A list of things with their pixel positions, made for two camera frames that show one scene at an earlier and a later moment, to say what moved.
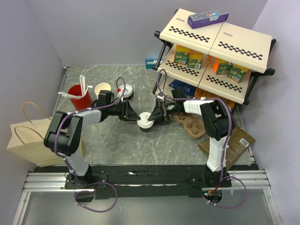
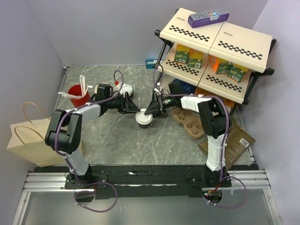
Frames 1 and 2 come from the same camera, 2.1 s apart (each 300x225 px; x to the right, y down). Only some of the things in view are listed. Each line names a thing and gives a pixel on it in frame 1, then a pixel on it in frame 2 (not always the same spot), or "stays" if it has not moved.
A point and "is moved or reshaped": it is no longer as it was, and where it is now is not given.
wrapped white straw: (70, 95) stays
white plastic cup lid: (144, 122) is moved or reshaped
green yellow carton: (195, 59) stays
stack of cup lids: (128, 92) stays
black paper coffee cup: (146, 130) is moved or reshaped
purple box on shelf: (198, 19) stays
